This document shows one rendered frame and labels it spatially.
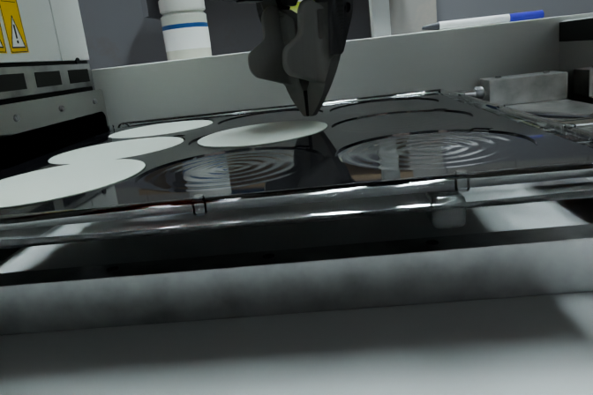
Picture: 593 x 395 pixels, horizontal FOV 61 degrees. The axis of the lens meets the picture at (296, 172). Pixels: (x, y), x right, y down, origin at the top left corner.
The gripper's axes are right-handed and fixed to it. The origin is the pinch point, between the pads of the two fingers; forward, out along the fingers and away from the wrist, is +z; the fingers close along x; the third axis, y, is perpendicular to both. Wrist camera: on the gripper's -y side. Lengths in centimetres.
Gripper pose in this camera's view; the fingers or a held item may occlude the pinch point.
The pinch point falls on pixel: (313, 100)
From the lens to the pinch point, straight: 43.5
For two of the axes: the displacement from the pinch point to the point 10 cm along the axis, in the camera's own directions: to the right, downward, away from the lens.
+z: 1.1, 9.7, 2.3
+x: 7.6, 0.7, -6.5
